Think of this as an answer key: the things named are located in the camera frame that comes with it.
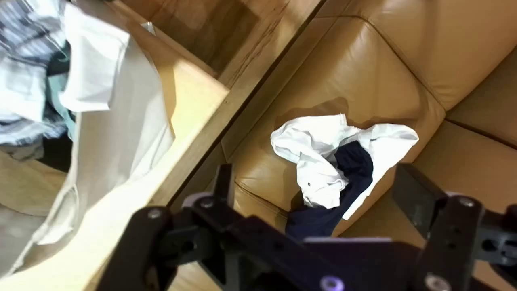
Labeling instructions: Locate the teal garment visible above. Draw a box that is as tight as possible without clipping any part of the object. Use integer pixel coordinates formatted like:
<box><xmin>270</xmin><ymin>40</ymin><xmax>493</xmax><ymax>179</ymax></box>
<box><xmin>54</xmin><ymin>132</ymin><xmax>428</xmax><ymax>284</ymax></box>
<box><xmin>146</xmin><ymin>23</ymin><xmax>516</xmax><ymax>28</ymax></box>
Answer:
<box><xmin>46</xmin><ymin>43</ymin><xmax>78</xmax><ymax>141</ymax></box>

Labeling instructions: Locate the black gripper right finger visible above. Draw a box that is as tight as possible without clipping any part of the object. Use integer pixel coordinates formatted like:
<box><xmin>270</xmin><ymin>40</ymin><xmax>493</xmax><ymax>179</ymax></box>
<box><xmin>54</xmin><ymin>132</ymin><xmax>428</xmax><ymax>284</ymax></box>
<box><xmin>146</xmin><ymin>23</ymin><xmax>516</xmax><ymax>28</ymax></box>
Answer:
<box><xmin>393</xmin><ymin>164</ymin><xmax>517</xmax><ymax>291</ymax></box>

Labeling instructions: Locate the blue striped shirt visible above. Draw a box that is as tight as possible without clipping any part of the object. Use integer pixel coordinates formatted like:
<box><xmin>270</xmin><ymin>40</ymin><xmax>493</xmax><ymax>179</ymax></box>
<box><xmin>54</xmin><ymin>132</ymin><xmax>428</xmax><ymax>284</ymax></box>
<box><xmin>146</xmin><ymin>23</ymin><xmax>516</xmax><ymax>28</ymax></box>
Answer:
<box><xmin>0</xmin><ymin>0</ymin><xmax>70</xmax><ymax>146</ymax></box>

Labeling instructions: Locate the tan leather couch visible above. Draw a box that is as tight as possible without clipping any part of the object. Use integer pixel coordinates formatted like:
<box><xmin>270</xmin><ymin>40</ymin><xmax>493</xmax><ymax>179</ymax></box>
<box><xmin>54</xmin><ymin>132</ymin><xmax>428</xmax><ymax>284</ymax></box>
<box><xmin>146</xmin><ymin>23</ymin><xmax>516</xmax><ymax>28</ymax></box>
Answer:
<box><xmin>152</xmin><ymin>0</ymin><xmax>517</xmax><ymax>291</ymax></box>

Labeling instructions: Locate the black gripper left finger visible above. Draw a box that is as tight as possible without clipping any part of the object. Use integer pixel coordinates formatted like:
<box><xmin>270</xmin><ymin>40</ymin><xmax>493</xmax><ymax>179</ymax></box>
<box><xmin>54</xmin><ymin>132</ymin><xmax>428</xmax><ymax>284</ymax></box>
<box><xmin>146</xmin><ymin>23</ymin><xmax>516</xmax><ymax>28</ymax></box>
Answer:
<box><xmin>96</xmin><ymin>164</ymin><xmax>236</xmax><ymax>291</ymax></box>

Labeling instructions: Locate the white garment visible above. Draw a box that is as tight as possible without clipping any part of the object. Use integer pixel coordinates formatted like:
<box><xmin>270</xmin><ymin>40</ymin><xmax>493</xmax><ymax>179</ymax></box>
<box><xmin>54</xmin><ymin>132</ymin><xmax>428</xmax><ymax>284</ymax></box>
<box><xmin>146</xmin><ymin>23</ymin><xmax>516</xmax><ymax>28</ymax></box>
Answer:
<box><xmin>57</xmin><ymin>4</ymin><xmax>133</xmax><ymax>114</ymax></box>

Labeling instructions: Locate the cream canvas laundry bag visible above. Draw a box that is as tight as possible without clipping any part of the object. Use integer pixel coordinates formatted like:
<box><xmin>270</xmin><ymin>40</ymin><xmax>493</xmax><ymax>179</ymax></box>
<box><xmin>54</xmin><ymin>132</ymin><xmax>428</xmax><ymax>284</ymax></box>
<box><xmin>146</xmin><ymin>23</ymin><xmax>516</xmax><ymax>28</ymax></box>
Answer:
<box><xmin>0</xmin><ymin>0</ymin><xmax>231</xmax><ymax>291</ymax></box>

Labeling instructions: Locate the navy and white vest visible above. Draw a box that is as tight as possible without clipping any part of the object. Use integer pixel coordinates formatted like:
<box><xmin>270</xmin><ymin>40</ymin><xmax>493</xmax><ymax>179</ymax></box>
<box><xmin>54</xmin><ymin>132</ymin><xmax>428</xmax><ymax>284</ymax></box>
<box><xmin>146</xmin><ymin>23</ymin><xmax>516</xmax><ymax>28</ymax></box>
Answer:
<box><xmin>270</xmin><ymin>112</ymin><xmax>420</xmax><ymax>242</ymax></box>

